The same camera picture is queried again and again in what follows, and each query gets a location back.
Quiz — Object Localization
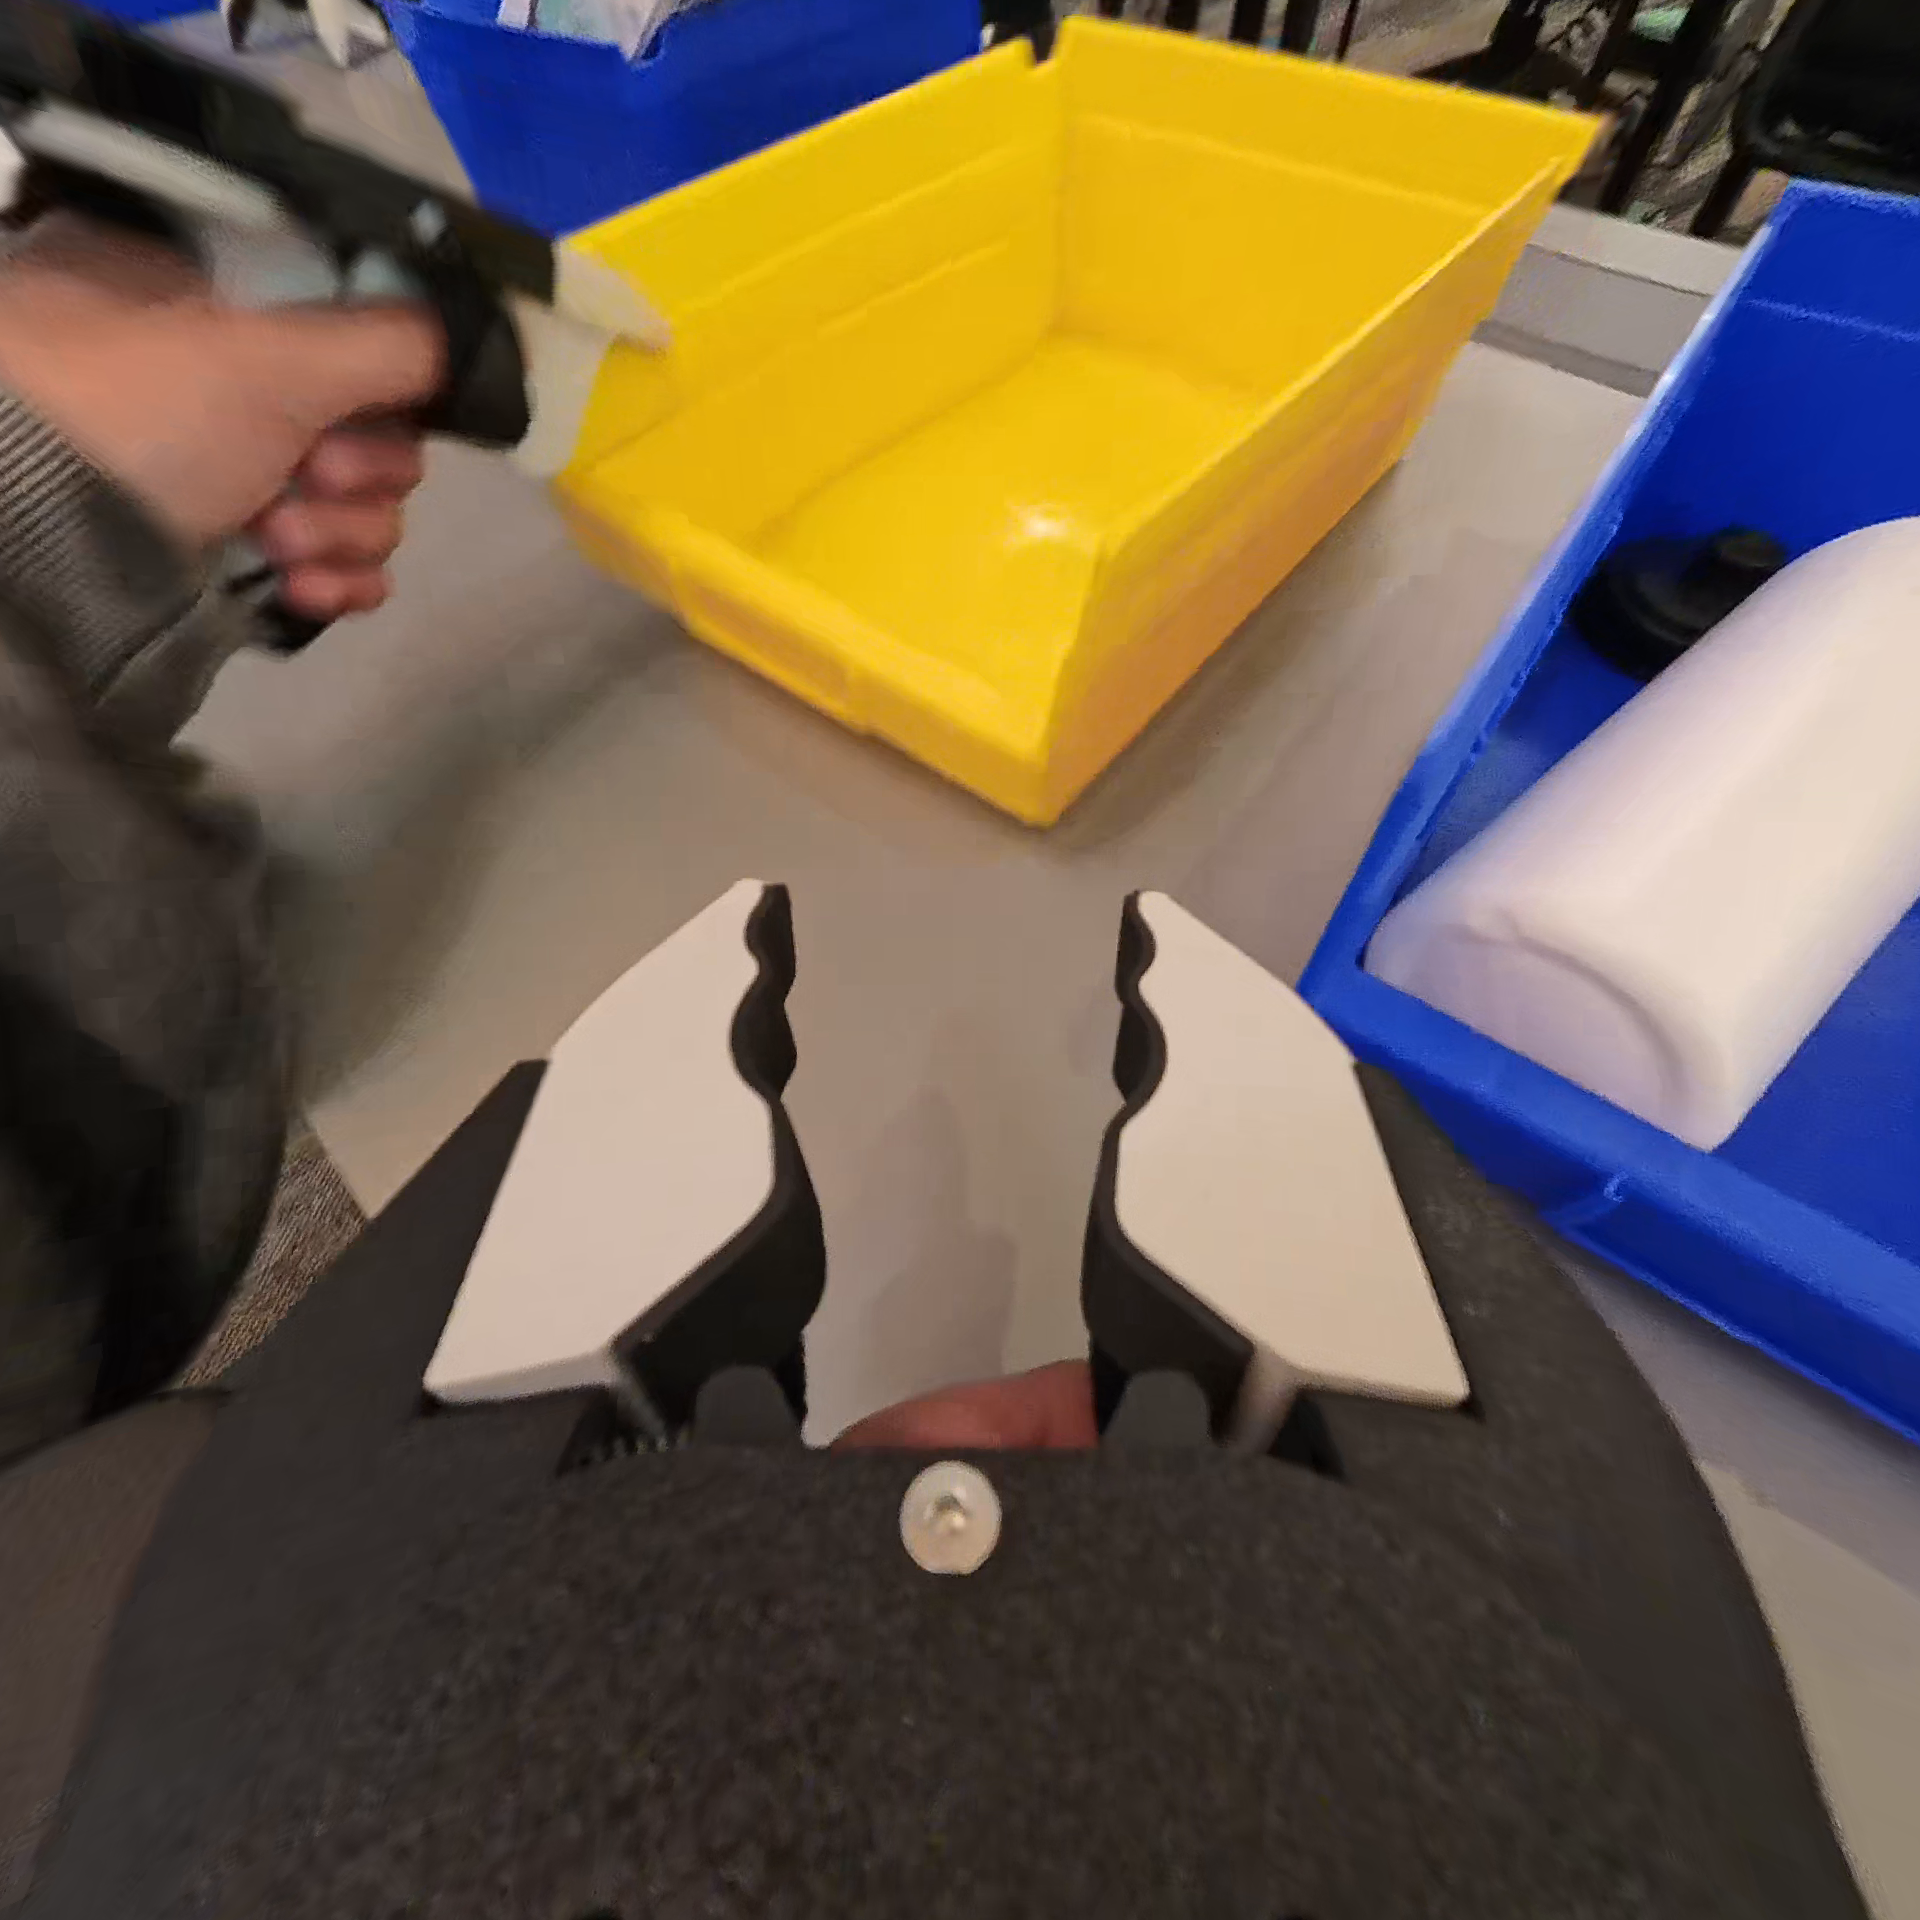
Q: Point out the blue plastic bin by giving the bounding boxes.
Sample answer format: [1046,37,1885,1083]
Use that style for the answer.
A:
[1297,181,1920,1442]
[381,0,982,235]

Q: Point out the person's left forearm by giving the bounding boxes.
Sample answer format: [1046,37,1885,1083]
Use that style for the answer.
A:
[0,376,301,1474]

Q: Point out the white plastic bottle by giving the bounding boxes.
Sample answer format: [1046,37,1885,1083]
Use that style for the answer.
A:
[1366,517,1920,1153]

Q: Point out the yellow plastic bin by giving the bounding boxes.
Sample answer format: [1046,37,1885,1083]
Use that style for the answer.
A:
[555,15,1607,826]

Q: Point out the black bottle lid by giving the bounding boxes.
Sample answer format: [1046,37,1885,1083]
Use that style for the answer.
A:
[1575,530,1790,677]

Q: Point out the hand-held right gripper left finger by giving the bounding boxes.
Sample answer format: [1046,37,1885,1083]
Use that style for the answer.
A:
[424,879,830,1442]

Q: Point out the person's left hand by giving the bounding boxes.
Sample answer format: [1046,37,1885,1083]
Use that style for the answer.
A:
[0,271,450,624]

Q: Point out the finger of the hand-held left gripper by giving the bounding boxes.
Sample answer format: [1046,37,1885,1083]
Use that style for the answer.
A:
[552,239,673,350]
[510,308,618,481]

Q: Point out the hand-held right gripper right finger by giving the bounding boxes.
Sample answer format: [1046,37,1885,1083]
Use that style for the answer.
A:
[1083,889,1474,1457]

